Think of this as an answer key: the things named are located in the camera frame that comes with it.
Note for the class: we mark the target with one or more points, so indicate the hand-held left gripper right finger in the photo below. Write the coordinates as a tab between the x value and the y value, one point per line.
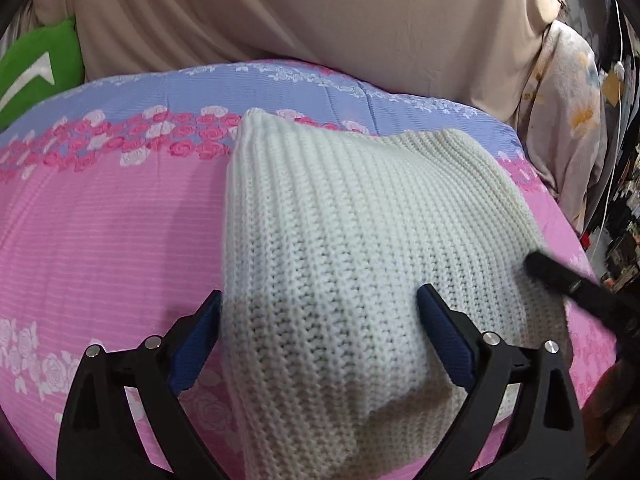
447	335

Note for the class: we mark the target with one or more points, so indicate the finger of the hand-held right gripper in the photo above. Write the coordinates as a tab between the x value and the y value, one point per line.
560	277

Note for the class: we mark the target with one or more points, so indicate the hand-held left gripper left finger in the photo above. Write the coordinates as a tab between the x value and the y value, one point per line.
192	347

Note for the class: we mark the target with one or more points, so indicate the white knit sweater with stripes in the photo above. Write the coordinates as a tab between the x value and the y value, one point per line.
350	240

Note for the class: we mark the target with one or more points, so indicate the cluttered dark shelf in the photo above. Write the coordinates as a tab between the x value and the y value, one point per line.
627	160

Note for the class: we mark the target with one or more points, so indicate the pink and blue floral bedsheet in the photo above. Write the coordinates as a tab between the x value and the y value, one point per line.
110	240

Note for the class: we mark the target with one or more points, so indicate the cream cloth with orange flowers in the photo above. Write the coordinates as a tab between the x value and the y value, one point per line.
560	125

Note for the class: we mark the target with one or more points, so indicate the green pillow with white mark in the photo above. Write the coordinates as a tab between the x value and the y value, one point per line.
35	75

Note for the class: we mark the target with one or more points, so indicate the beige curtain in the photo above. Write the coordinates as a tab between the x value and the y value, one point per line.
300	10

